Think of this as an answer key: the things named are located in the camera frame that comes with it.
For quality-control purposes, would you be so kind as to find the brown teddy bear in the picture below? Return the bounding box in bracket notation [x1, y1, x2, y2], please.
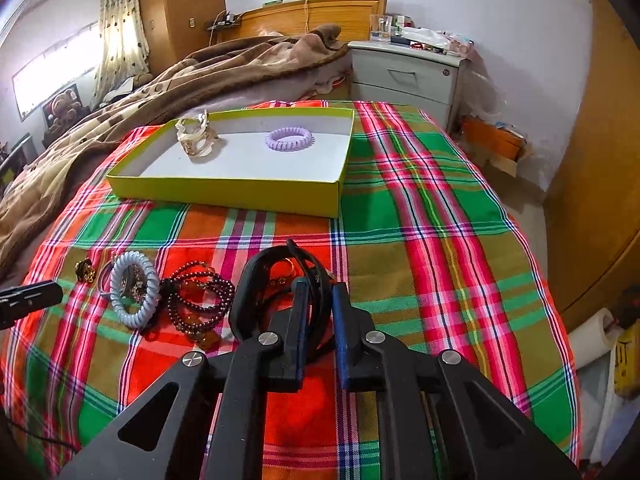
[42, 85, 83, 133]

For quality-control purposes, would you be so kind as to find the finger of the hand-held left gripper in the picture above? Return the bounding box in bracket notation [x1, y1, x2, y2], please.
[0, 280, 64, 332]

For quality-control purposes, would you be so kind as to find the wooden cabinet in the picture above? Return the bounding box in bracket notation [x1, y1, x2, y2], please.
[545, 0, 640, 321]

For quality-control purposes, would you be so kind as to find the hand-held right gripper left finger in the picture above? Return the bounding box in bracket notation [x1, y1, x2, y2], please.
[59, 276, 307, 480]

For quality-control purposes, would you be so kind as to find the black leather bracelet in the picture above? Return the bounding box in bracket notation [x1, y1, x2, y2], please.
[227, 240, 351, 366]

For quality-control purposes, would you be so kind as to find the yellow-green cardboard box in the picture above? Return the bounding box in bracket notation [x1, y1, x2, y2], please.
[106, 107, 356, 219]

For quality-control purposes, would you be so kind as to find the cream hair claw clip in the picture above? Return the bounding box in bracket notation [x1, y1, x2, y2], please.
[175, 110, 226, 161]

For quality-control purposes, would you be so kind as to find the light blue spiral hair tie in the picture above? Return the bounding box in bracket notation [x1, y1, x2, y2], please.
[108, 251, 162, 330]

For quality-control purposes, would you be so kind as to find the dotted curtain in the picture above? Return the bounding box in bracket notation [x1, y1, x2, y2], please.
[92, 0, 151, 106]

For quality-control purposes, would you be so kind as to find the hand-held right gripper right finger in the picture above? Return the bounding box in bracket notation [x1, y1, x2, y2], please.
[332, 281, 583, 480]

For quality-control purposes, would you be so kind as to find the clear drinking glass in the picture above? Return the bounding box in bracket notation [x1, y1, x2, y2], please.
[370, 14, 393, 42]

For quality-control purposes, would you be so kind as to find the wooden wardrobe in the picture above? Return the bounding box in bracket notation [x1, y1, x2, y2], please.
[135, 0, 226, 68]

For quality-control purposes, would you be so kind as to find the brown blanket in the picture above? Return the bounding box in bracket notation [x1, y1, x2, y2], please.
[0, 22, 351, 281]

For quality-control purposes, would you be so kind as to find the plaid cloth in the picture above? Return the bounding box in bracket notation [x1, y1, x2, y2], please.
[0, 100, 583, 480]

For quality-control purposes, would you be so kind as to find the yellow bag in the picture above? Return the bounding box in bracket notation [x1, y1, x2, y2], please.
[612, 325, 640, 411]

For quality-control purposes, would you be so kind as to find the pile of toiletries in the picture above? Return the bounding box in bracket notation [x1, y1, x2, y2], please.
[392, 15, 476, 58]

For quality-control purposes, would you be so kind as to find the wooden headboard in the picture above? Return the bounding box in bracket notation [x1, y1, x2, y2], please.
[231, 0, 388, 43]

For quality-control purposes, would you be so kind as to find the dark red bead bracelet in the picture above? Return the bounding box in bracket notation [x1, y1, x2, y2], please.
[142, 260, 237, 351]

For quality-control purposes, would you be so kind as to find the window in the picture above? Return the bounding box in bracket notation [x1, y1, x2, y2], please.
[11, 20, 101, 121]

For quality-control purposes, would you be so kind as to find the grey nightstand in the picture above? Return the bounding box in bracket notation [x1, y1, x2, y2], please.
[347, 40, 473, 133]

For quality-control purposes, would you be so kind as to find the orange box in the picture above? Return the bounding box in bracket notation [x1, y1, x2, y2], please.
[460, 117, 533, 161]

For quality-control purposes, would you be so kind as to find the purple spiral hair tie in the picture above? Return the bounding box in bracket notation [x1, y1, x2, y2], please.
[264, 127, 317, 153]

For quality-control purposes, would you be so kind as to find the white paper roll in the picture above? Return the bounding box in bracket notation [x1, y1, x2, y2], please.
[570, 307, 626, 376]

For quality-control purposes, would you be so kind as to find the grey hair tie gold flower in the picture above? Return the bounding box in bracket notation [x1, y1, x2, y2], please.
[74, 255, 121, 303]

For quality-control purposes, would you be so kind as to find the gold ring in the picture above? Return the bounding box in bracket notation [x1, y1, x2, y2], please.
[269, 258, 297, 288]

